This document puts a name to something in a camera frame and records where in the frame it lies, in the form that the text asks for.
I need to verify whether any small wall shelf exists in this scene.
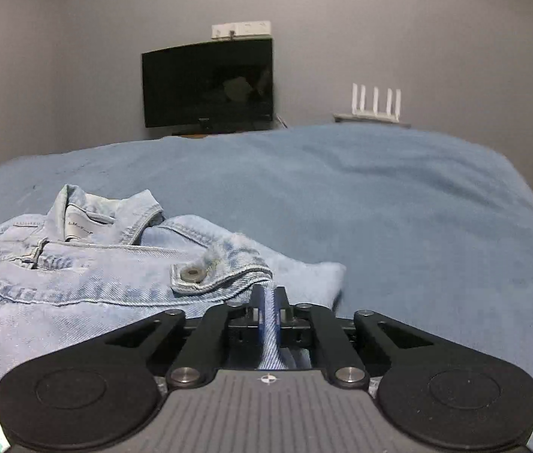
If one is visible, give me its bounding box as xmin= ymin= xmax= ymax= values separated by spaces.
xmin=333 ymin=112 xmax=411 ymax=128

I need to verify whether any white router with antennas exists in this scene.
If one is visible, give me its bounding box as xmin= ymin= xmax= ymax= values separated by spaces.
xmin=351 ymin=83 xmax=400 ymax=122

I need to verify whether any light blue denim jacket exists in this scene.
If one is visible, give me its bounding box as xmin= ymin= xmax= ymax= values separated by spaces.
xmin=0 ymin=184 xmax=347 ymax=394

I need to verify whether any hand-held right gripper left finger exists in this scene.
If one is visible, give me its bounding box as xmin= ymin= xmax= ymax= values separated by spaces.
xmin=101 ymin=284 xmax=269 ymax=390

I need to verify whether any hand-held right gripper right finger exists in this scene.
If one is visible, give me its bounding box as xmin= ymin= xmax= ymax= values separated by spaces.
xmin=271 ymin=285 xmax=437 ymax=390

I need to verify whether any white power strip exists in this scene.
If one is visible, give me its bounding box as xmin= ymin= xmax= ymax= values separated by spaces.
xmin=211 ymin=20 xmax=272 ymax=40

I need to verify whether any blue bed blanket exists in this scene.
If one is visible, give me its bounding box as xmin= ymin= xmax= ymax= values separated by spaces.
xmin=0 ymin=124 xmax=533 ymax=453

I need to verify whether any black flat screen television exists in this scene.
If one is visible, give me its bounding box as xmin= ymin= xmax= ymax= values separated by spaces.
xmin=141 ymin=38 xmax=275 ymax=129

